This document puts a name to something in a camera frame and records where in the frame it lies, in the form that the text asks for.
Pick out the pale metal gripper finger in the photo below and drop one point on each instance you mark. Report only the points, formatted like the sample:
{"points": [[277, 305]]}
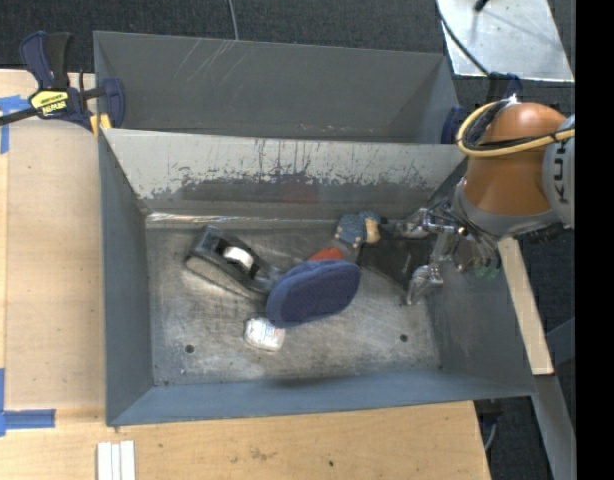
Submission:
{"points": [[404, 228], [422, 280]]}

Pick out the black flat packet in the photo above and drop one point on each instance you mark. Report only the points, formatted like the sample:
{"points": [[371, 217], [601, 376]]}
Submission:
{"points": [[394, 263]]}

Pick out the toy doll in blue denim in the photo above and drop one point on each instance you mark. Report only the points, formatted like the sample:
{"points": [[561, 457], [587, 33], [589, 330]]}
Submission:
{"points": [[354, 233]]}

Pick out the blue soft slipper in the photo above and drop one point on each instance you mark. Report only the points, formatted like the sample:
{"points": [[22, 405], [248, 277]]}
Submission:
{"points": [[314, 293]]}

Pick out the grey metal bin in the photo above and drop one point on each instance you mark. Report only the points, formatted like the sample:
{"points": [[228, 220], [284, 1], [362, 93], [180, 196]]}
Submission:
{"points": [[307, 358]]}

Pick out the white crumpled packet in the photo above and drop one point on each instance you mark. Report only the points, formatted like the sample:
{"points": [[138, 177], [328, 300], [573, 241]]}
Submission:
{"points": [[263, 334]]}

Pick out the black tape dispenser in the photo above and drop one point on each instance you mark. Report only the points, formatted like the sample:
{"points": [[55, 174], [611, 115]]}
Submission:
{"points": [[222, 258]]}

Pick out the pale wood board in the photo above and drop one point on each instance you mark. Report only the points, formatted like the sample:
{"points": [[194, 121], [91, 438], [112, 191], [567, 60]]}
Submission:
{"points": [[54, 268]]}

